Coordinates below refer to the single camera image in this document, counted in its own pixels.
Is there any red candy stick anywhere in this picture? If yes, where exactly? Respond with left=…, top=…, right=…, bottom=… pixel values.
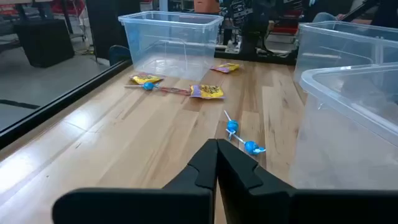
left=157, top=86, right=192, bottom=96

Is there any orange box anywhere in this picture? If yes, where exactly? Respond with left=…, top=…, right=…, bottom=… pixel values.
left=193, top=0, right=221, bottom=15

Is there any black cabinet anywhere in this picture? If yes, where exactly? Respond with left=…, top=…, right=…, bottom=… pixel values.
left=14, top=18, right=75, bottom=68

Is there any dark blue chair back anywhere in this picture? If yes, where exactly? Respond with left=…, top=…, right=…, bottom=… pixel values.
left=108, top=45, right=132, bottom=67

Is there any black pillar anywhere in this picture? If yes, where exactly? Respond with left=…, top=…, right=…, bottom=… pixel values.
left=85, top=0, right=141, bottom=60

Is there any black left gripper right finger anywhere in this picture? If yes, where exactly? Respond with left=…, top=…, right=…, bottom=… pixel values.
left=216, top=138, right=398, bottom=224

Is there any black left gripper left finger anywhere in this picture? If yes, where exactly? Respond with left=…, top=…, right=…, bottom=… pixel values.
left=52, top=138, right=218, bottom=224

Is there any yellow purple candy packet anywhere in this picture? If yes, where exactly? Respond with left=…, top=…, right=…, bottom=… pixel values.
left=129, top=72, right=165, bottom=85
left=188, top=83, right=226, bottom=100
left=210, top=62, right=242, bottom=74

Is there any person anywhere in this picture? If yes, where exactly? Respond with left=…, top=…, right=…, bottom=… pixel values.
left=310, top=0, right=398, bottom=29

